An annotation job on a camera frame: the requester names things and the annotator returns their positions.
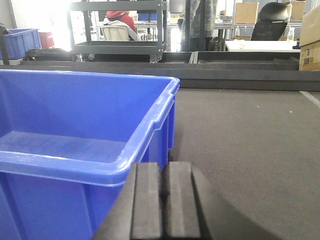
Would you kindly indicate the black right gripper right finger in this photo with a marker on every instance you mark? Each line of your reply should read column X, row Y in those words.
column 194, row 211

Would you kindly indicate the person in red jacket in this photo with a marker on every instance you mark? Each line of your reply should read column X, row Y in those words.
column 122, row 18

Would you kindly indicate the dark metal utility cart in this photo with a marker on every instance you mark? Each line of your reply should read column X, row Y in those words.
column 154, row 49

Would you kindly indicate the person in camouflage trousers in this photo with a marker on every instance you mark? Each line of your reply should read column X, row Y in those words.
column 201, row 25

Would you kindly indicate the white desk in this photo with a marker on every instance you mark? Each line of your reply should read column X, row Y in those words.
column 261, row 46

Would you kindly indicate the blue plastic bin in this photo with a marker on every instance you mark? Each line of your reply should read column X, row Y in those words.
column 68, row 140

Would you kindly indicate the background blue crate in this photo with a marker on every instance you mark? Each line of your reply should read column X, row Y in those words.
column 20, row 41

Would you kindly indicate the cardboard box at right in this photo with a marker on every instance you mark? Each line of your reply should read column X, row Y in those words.
column 310, row 41

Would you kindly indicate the red crate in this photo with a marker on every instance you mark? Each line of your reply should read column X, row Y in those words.
column 46, row 40

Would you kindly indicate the black office chair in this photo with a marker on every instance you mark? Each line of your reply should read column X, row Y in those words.
column 272, row 22

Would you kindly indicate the grey conveyor side rail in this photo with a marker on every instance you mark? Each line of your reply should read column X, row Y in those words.
column 258, row 71

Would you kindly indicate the cardboard box on shelf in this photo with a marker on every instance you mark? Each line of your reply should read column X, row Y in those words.
column 246, row 12

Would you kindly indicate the black bag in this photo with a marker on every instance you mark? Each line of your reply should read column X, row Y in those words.
column 48, row 54

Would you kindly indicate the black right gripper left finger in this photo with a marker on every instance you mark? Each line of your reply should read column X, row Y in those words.
column 136, row 213

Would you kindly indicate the dark grey conveyor belt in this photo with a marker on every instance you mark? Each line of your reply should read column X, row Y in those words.
column 260, row 149

